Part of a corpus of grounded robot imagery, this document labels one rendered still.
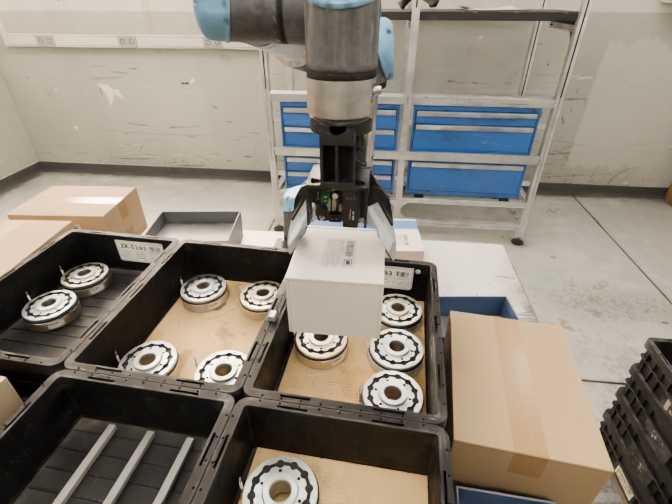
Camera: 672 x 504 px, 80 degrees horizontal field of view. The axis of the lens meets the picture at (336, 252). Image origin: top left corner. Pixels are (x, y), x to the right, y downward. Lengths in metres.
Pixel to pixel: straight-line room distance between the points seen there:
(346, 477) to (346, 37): 0.57
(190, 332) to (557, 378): 0.71
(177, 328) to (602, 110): 3.41
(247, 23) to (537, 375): 0.71
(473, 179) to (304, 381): 2.13
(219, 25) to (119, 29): 3.34
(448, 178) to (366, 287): 2.22
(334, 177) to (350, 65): 0.12
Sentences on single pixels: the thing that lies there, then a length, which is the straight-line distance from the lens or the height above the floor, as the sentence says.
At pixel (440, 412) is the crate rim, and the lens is 0.62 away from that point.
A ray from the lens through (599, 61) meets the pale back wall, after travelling 3.65.
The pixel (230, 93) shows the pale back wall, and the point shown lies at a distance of 3.58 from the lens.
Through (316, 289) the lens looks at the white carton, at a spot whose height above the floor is 1.12.
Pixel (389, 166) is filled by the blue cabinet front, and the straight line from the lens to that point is 2.61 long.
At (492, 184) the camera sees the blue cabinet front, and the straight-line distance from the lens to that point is 2.74.
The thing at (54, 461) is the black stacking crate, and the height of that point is 0.83.
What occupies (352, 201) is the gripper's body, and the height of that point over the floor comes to 1.23.
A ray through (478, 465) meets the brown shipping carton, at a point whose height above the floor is 0.81.
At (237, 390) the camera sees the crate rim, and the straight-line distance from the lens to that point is 0.64.
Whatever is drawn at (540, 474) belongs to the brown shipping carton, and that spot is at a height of 0.82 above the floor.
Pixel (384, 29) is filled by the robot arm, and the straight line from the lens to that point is 0.90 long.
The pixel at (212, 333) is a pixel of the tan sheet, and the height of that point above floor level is 0.83.
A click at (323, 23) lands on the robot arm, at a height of 1.40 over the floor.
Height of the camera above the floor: 1.42
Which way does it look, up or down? 33 degrees down
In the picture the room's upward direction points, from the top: straight up
